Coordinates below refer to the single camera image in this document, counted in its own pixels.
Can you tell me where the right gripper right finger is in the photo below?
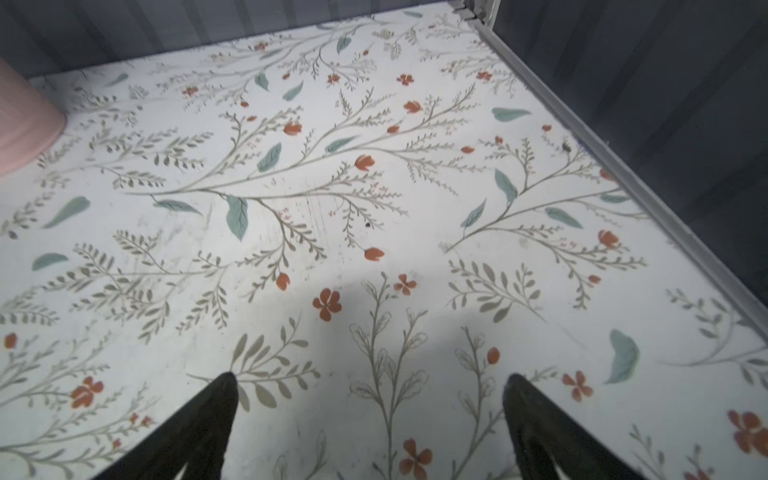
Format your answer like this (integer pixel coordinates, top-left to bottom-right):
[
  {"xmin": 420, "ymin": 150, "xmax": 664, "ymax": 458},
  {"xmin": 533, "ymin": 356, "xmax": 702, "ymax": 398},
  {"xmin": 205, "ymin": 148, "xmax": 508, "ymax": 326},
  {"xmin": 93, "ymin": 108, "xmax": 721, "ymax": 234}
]
[{"xmin": 503, "ymin": 374, "xmax": 642, "ymax": 479}]

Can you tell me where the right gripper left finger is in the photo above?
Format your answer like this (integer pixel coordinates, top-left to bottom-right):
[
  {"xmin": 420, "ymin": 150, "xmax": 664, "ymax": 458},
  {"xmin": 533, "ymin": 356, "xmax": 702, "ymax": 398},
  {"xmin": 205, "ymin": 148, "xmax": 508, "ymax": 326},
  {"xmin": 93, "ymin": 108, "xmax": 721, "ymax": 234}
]
[{"xmin": 96, "ymin": 372, "xmax": 239, "ymax": 479}]

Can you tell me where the pink pen cup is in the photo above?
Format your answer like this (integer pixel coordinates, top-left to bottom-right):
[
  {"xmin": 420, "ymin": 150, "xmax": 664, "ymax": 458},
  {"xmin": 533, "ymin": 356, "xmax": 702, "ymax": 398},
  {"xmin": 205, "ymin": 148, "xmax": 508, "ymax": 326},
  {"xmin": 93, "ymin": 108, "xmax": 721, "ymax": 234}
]
[{"xmin": 1, "ymin": 59, "xmax": 67, "ymax": 175}]

